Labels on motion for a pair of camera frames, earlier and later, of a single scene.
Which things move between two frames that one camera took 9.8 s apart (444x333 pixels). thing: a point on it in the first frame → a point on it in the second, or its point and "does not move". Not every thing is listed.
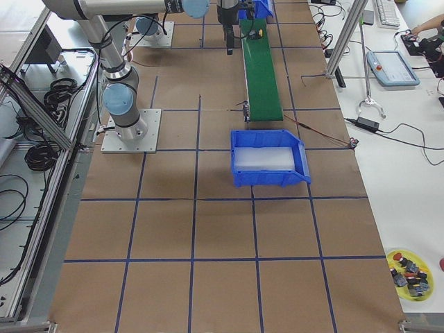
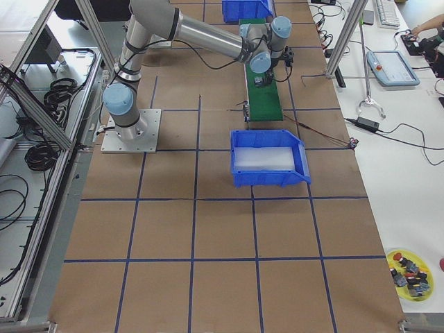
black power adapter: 368,124 does not move
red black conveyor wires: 352,142 does not move
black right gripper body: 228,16 → 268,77
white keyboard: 388,14 does not move
